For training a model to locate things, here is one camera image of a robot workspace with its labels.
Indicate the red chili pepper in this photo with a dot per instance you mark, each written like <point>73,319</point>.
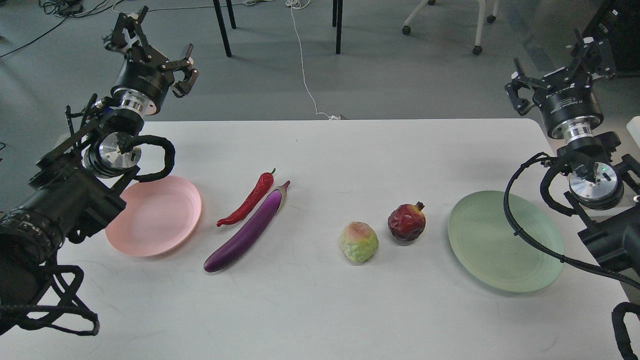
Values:
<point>259,191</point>

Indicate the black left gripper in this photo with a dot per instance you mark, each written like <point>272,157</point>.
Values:
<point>146,71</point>

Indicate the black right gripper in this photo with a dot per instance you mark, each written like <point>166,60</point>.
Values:
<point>570,102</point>

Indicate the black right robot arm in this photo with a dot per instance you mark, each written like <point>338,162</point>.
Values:
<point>582,176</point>

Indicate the green pink custard apple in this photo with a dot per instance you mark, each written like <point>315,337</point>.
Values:
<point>359,242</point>

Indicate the white wheeled chair base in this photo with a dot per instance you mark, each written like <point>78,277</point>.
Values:
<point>483,17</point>

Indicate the purple eggplant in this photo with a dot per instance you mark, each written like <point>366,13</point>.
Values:
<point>231,251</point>

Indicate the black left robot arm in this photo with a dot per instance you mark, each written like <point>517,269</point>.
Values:
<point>78,190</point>

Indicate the green plate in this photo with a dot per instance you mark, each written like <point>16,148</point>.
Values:
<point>485,244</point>

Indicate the pink plate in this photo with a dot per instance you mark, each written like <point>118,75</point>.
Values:
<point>159,216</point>

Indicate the red pomegranate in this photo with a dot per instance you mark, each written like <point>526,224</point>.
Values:
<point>407,222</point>

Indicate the black table leg right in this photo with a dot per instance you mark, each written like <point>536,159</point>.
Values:
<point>337,24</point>

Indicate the black equipment box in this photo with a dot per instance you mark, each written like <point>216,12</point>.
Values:
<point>619,22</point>

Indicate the black table leg left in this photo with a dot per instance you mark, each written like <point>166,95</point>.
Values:
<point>222,23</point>

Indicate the black table leg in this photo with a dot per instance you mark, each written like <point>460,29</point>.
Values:
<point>222,23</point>
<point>337,24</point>

